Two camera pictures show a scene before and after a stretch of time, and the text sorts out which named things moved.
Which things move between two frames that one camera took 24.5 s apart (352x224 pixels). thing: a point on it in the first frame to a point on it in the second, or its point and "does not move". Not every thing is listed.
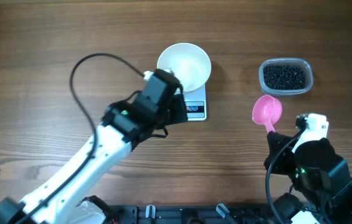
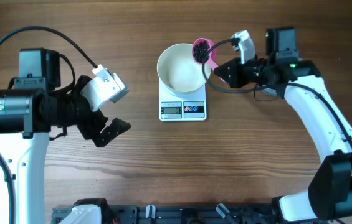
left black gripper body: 164,116 to 78,111
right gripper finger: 276,142 to 232,71
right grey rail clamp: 222,210 does not move
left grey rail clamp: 150,211 does not move
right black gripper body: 282,164 to 255,70
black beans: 283,77 to 200,51
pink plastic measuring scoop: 266,111 to 211,60
